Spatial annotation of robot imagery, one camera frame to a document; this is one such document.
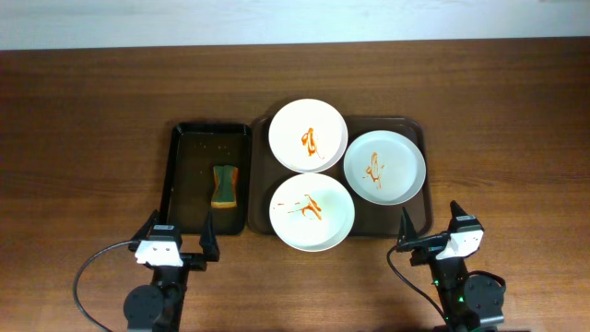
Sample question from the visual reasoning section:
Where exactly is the small black tray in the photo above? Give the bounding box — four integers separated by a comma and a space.
159, 123, 252, 235

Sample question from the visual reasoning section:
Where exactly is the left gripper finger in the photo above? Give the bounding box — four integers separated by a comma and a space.
132, 209, 159, 241
199, 211, 220, 262

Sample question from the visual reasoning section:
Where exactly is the pale blue plate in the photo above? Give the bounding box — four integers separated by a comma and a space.
343, 130, 427, 206

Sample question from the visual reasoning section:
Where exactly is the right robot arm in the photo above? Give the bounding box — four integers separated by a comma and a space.
386, 201, 507, 332

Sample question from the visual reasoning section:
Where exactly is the white plate top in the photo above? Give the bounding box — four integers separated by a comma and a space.
268, 99, 348, 173

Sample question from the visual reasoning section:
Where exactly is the white plate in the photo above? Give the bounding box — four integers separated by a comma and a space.
268, 173, 356, 252
268, 99, 348, 173

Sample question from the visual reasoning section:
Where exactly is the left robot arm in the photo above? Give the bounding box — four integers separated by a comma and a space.
124, 210, 220, 332

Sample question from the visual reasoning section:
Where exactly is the white plate bottom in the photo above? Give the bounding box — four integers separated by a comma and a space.
268, 173, 356, 252

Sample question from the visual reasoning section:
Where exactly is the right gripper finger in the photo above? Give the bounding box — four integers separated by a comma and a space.
450, 200, 469, 220
397, 207, 418, 243

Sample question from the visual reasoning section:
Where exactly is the large brown serving tray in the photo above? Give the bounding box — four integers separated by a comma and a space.
247, 116, 433, 238

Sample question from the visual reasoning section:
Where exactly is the green and orange sponge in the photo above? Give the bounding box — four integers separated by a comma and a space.
211, 165, 239, 208

